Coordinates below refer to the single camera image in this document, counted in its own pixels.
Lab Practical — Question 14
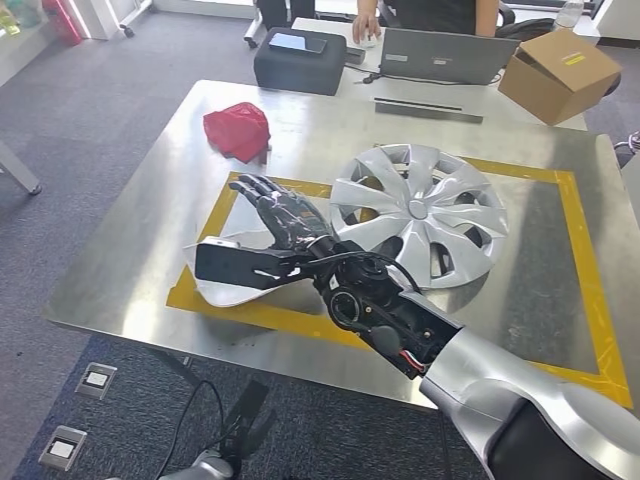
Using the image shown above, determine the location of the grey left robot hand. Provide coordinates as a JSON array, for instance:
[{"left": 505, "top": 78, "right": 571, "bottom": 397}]
[{"left": 239, "top": 409, "right": 277, "bottom": 458}]

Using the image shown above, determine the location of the black office chair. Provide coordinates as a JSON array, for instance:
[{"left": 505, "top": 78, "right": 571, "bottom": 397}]
[{"left": 494, "top": 3, "right": 623, "bottom": 97}]

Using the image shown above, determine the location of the clear plastic bottle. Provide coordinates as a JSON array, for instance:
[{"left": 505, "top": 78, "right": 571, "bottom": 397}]
[{"left": 552, "top": 0, "right": 585, "bottom": 31}]

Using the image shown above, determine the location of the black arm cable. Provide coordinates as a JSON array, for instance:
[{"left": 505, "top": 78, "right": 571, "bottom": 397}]
[{"left": 294, "top": 250, "right": 421, "bottom": 293}]

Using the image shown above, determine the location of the black camera cable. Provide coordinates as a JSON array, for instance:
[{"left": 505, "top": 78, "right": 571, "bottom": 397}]
[{"left": 155, "top": 379, "right": 241, "bottom": 480}]

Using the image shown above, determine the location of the green top white desk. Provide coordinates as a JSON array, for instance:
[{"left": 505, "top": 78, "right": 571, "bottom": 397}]
[{"left": 0, "top": 139, "right": 44, "bottom": 197}]

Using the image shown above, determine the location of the grey laptop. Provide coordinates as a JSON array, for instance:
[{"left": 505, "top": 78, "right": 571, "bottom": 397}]
[{"left": 378, "top": 27, "right": 521, "bottom": 86}]

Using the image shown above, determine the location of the grey flat bar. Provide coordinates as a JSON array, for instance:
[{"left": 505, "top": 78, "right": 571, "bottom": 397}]
[{"left": 373, "top": 97, "right": 485, "bottom": 125}]

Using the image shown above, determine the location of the white office table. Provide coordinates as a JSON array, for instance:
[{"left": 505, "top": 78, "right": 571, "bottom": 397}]
[{"left": 291, "top": 16, "right": 589, "bottom": 132}]

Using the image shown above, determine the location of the steel frame table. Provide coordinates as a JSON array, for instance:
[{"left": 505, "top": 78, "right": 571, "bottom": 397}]
[{"left": 42, "top": 79, "right": 640, "bottom": 419}]

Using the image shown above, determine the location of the person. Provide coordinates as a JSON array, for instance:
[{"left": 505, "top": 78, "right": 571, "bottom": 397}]
[{"left": 351, "top": 0, "right": 501, "bottom": 48}]

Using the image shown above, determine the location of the open brown cardboard box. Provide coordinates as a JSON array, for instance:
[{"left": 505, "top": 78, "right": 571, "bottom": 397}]
[{"left": 498, "top": 27, "right": 623, "bottom": 127}]

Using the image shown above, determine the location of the clear plastic film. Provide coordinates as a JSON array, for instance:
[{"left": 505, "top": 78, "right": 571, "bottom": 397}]
[{"left": 254, "top": 185, "right": 335, "bottom": 253}]

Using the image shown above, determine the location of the black hard case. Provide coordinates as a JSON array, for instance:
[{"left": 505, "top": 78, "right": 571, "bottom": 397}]
[{"left": 253, "top": 27, "right": 348, "bottom": 97}]

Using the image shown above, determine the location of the red cloth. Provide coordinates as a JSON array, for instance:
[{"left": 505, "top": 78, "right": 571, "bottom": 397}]
[{"left": 202, "top": 101, "right": 272, "bottom": 165}]

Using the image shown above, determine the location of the silver wheel hubcap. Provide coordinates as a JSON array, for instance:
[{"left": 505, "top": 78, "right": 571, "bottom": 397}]
[{"left": 328, "top": 143, "right": 510, "bottom": 291}]

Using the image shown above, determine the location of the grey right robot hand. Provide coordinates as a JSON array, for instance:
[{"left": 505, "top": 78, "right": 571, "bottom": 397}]
[{"left": 229, "top": 173, "right": 335, "bottom": 253}]

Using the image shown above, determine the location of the yellow tape rectangle frame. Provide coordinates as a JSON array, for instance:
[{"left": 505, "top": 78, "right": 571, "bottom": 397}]
[{"left": 165, "top": 156, "right": 633, "bottom": 410}]

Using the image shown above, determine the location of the white rolling stand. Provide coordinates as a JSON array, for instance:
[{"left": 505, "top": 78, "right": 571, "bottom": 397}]
[{"left": 67, "top": 0, "right": 153, "bottom": 40}]

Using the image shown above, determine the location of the person's hand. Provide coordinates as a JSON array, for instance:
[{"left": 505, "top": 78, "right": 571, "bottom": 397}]
[{"left": 351, "top": 9, "right": 382, "bottom": 46}]

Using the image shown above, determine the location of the silver floor outlet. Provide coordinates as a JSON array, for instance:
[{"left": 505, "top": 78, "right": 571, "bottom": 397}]
[
  {"left": 38, "top": 425, "right": 88, "bottom": 472},
  {"left": 75, "top": 362, "right": 118, "bottom": 401}
]

